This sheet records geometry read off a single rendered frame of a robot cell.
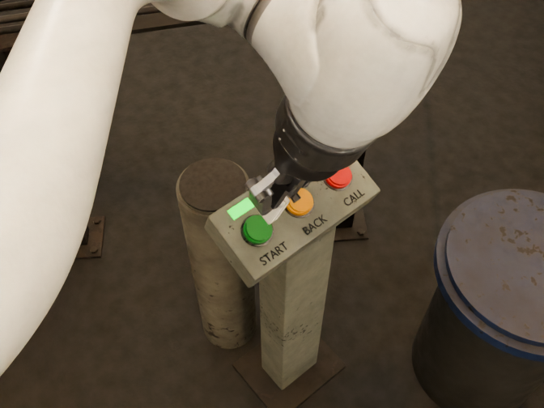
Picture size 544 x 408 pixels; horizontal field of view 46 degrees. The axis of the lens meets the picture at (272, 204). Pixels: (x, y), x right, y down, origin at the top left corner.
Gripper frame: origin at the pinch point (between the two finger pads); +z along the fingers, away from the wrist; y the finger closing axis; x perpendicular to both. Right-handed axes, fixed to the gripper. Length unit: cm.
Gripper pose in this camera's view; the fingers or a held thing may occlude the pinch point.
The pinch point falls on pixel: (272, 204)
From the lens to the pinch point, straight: 78.4
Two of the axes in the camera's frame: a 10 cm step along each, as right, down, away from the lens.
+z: -2.2, 3.4, 9.2
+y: -7.7, 5.1, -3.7
